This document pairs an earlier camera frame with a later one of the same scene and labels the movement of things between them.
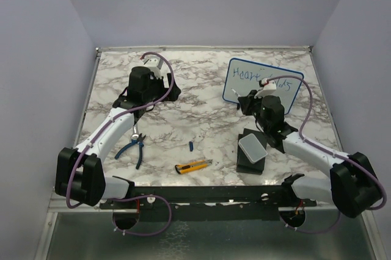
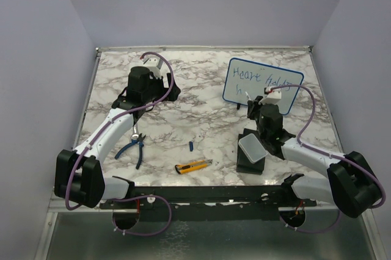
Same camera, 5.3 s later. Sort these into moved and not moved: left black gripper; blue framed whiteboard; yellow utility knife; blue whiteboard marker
Moved: blue whiteboard marker
Not moved: yellow utility knife; blue framed whiteboard; left black gripper
